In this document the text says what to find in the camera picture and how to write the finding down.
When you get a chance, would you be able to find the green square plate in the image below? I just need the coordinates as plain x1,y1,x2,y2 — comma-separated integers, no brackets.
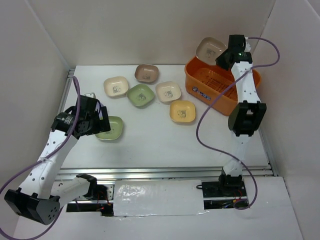
126,84,155,108
95,116,124,141

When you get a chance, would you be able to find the orange plastic bin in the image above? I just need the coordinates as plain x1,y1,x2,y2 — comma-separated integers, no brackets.
184,56,262,117

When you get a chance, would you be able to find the purple square plate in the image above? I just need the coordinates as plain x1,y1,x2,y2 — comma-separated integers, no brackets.
96,100,108,120

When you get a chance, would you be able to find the aluminium rail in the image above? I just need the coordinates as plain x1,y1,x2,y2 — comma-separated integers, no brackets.
53,166,278,181

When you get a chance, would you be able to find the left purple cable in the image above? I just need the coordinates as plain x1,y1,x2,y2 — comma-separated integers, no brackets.
0,76,82,238

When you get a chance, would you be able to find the brown square plate front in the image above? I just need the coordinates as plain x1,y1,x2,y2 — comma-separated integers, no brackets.
195,37,227,66

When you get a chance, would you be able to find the brown square plate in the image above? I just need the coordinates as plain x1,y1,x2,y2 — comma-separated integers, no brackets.
195,37,227,66
134,64,159,84

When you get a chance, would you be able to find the cream square plate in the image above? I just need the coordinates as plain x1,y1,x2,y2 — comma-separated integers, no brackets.
155,81,182,104
103,76,129,98

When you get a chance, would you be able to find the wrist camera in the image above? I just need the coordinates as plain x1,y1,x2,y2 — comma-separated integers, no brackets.
84,92,96,99
244,36,252,52

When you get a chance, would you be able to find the green square plate centre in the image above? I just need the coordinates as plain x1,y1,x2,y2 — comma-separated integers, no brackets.
126,84,155,108

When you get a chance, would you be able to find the cream square plate left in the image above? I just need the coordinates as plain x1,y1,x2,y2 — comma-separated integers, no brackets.
103,76,129,98

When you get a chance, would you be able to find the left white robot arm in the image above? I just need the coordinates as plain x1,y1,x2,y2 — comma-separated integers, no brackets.
4,95,111,225

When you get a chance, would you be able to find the yellow square plate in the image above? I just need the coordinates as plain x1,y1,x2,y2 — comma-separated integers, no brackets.
169,100,196,124

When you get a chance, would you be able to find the white foil cover plate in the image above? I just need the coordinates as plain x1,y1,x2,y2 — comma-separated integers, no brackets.
113,180,205,217

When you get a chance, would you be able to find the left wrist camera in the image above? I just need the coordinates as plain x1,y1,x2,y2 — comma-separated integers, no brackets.
84,92,96,99

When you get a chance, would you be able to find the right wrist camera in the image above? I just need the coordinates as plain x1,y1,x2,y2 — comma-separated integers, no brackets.
244,36,252,52

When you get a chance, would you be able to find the cream square plate right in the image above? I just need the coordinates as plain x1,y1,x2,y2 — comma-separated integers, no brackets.
155,81,182,104

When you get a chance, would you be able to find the brown square plate rear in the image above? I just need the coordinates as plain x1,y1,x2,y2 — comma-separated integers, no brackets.
134,64,159,84

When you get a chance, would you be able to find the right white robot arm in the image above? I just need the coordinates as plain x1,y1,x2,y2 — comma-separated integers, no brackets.
216,34,267,196

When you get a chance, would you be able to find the green square plate front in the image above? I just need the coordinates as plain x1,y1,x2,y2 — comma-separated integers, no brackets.
95,116,124,141

